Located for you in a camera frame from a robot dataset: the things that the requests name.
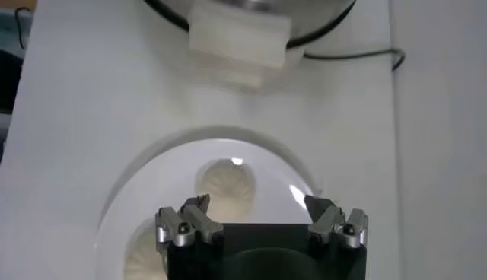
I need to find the white round plate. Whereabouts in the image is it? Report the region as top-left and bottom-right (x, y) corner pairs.
(94, 137), (319, 280)

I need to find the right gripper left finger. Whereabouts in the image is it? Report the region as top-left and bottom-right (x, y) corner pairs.
(154, 193), (225, 254)

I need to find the thin black wire loop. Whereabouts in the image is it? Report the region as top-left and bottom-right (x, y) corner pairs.
(14, 6), (32, 51)

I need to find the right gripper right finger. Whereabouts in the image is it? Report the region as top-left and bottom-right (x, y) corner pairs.
(304, 194), (370, 250)

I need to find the white electric cooker base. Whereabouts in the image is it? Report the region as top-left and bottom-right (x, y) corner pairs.
(143, 0), (358, 92)

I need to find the black cooker power cable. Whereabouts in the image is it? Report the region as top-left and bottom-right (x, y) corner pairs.
(303, 48), (406, 72)

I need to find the stainless steel steamer basket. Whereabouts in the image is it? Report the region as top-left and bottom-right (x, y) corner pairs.
(167, 0), (355, 16)

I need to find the white steamed baozi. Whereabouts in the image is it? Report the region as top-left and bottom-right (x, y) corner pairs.
(195, 158), (256, 224)
(123, 223), (169, 280)

